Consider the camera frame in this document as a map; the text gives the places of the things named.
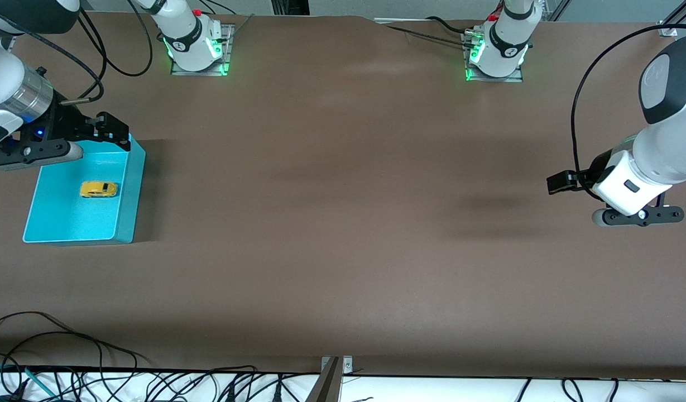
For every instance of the short aluminium frame profile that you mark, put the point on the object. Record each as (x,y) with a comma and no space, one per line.
(555,10)

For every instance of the grey metal edge strip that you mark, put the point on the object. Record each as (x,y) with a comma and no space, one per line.
(409,21)

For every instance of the turquoise plastic bin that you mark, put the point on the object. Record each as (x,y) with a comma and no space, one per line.
(69,218)

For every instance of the black power plug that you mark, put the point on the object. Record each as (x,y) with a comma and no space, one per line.
(278,392)
(230,394)

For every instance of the aluminium frame profile with bracket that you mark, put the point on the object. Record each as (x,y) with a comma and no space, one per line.
(669,31)

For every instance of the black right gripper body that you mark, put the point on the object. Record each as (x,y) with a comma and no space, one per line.
(65,124)

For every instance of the small metal bracket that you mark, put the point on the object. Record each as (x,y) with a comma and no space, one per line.
(347,364)

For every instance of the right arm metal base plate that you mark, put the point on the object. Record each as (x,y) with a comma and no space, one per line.
(197,72)

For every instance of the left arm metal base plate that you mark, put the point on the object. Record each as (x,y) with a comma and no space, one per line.
(493,79)

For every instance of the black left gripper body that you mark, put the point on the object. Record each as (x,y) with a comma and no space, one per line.
(595,167)

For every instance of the yellow beetle toy car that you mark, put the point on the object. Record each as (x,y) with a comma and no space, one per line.
(99,189)

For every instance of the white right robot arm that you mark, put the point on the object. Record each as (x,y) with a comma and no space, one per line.
(183,33)

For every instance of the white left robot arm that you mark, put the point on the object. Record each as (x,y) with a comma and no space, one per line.
(666,145)

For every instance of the dark diagonal bar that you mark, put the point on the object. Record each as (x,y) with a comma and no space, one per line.
(325,385)

